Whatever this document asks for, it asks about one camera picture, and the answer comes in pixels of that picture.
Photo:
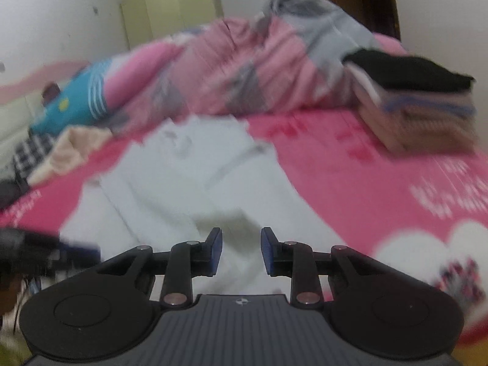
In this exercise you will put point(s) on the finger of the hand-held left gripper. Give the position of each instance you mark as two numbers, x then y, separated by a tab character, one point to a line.
45	247

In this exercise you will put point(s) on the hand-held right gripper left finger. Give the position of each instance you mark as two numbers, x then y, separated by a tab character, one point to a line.
217	249

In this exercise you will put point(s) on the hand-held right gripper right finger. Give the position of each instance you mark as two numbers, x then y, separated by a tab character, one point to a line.
267	251

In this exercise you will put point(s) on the white shirt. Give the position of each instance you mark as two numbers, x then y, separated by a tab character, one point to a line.
183	183

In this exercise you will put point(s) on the stack of folded clothes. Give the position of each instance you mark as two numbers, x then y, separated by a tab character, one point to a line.
427	103

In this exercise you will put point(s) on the dark patterned cloth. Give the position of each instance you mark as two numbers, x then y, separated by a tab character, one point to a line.
9	194

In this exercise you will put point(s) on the black white checkered cloth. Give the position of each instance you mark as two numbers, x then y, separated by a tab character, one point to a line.
30	156

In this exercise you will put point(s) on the cream fleece cloth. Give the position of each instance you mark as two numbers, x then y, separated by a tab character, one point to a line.
64	152

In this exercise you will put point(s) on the pink floral bed sheet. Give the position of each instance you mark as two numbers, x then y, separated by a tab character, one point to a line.
343	183

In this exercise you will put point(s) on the teal pink plush blanket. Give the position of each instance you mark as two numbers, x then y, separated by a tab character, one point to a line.
76	103

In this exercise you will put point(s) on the pink grey floral quilt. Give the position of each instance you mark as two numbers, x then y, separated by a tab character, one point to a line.
267	64

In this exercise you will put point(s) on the folded tan garment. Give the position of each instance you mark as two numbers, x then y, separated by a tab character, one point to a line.
419	141

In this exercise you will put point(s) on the pale yellow wardrobe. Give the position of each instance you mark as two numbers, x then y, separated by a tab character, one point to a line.
171	11

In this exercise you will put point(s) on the wooden door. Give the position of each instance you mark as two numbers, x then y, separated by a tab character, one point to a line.
354	0

